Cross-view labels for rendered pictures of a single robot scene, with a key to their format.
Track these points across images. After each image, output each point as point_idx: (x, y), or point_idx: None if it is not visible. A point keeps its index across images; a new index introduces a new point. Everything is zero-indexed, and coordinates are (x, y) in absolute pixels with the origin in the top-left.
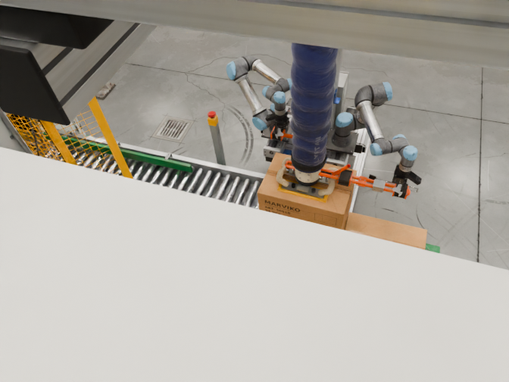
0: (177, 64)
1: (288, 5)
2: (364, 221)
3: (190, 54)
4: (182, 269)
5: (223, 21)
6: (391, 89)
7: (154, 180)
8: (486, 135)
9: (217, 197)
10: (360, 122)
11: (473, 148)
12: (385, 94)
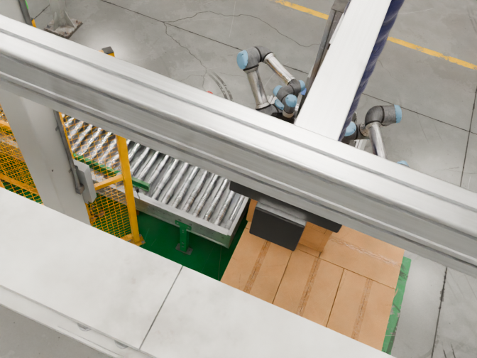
0: (155, 11)
1: (465, 264)
2: (347, 229)
3: (171, 0)
4: None
5: (431, 257)
6: (401, 113)
7: (133, 153)
8: (472, 149)
9: (201, 182)
10: (362, 134)
11: (458, 161)
12: (395, 117)
